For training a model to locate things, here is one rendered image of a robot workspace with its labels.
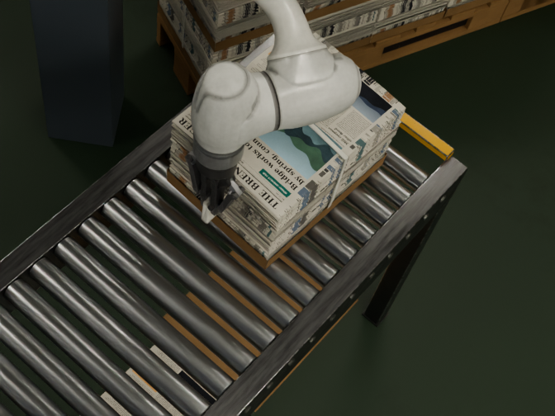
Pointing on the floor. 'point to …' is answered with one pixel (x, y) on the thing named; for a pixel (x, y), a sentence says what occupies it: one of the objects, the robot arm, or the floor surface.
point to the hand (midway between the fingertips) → (210, 208)
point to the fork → (424, 35)
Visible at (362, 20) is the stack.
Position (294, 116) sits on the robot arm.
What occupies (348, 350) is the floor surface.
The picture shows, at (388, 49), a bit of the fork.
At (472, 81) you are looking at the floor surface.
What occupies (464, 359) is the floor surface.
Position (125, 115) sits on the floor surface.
